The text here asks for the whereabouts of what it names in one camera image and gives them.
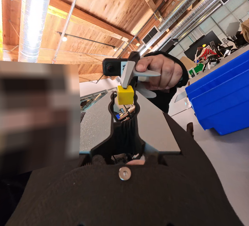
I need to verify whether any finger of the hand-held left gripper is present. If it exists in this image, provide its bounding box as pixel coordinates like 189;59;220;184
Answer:
119;61;136;90
136;86;157;98

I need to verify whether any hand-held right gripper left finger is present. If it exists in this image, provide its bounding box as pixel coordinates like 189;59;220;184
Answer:
79;90;115;155

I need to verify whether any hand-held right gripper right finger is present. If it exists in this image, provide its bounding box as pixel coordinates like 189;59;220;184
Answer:
135;90;181;155

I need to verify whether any yellow wooden cube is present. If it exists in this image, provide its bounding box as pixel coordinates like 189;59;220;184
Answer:
117;85;135;105

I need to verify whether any blue plastic bin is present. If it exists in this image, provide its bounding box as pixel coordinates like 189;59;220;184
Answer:
185;50;249;135

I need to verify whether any person's left hand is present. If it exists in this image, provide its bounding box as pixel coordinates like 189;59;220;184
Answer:
135;56;184;91

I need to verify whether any white air vent grille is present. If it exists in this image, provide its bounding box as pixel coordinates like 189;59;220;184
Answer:
141;26;159;45

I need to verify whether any black track light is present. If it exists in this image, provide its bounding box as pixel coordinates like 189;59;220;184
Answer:
57;31;119;52

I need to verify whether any silver ventilation duct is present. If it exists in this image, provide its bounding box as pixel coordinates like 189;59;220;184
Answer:
18;0;54;63
157;0;224;33

